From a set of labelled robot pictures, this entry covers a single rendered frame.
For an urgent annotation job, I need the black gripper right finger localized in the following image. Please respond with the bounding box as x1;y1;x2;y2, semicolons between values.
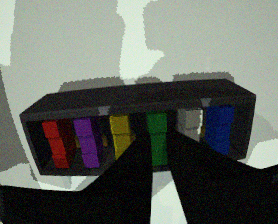
166;128;278;224

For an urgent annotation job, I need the yellow fuse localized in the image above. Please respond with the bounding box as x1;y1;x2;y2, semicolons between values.
110;113;132;160

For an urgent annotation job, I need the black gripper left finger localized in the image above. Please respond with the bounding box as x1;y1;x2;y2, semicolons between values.
0;132;152;224

